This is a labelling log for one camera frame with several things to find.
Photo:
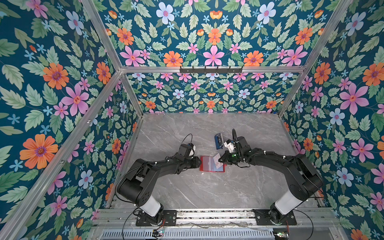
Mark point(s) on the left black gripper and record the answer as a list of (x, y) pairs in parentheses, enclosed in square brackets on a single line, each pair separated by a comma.
[(195, 162)]

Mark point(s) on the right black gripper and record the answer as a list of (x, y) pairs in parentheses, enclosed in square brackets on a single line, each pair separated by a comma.
[(224, 157)]

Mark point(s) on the red card holder wallet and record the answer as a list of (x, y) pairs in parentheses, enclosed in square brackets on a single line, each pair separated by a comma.
[(209, 166)]

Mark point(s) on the white credit card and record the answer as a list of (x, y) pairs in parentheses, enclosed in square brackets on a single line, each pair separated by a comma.
[(217, 162)]

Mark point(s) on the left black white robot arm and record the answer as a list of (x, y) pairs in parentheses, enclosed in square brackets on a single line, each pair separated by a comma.
[(138, 183)]

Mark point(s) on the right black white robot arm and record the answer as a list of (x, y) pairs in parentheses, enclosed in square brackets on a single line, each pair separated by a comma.
[(302, 178)]

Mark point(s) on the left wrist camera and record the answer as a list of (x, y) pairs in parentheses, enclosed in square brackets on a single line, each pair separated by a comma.
[(187, 150)]

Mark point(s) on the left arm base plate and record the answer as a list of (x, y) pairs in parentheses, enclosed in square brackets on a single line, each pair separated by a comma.
[(163, 218)]

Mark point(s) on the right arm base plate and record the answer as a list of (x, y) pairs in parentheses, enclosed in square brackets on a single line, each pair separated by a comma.
[(266, 217)]

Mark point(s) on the black hook rail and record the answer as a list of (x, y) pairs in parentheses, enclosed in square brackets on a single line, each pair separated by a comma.
[(209, 70)]

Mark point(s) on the aluminium front rail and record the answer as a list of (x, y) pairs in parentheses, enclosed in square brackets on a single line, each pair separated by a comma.
[(306, 217)]

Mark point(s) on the white perforated cable tray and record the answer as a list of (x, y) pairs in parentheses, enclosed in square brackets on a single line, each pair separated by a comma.
[(188, 234)]

